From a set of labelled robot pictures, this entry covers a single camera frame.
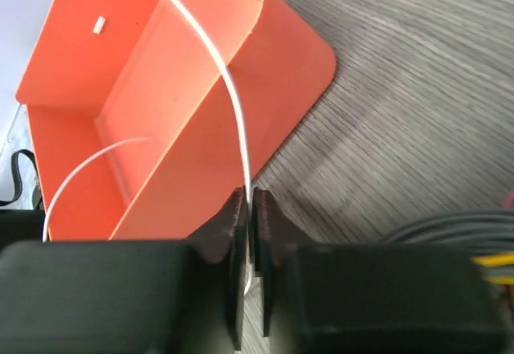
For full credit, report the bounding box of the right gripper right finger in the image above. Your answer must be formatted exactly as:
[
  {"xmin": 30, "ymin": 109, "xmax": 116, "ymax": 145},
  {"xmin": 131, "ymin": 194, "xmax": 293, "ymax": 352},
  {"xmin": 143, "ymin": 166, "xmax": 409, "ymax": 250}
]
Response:
[{"xmin": 252, "ymin": 189, "xmax": 508, "ymax": 353}]

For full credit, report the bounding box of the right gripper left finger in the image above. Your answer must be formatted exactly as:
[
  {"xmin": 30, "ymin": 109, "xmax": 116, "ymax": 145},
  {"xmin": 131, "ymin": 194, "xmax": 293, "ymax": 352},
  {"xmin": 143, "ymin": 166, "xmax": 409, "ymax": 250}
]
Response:
[{"xmin": 1, "ymin": 188, "xmax": 247, "ymax": 353}]

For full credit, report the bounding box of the orange plastic bin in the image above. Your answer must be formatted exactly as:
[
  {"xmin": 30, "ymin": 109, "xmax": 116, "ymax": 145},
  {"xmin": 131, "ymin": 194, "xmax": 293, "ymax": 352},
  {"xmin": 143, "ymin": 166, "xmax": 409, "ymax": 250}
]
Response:
[{"xmin": 16, "ymin": 0, "xmax": 337, "ymax": 241}]

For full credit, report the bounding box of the white cable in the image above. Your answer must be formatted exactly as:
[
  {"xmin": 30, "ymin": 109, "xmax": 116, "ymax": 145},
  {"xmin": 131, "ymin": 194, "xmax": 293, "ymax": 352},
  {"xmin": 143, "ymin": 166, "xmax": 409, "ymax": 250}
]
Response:
[{"xmin": 42, "ymin": 0, "xmax": 258, "ymax": 297}]

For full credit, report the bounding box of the grey coiled cable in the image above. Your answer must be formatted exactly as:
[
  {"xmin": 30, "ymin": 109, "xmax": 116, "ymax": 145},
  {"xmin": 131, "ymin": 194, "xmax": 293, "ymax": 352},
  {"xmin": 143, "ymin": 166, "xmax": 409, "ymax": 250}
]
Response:
[{"xmin": 381, "ymin": 209, "xmax": 514, "ymax": 255}]

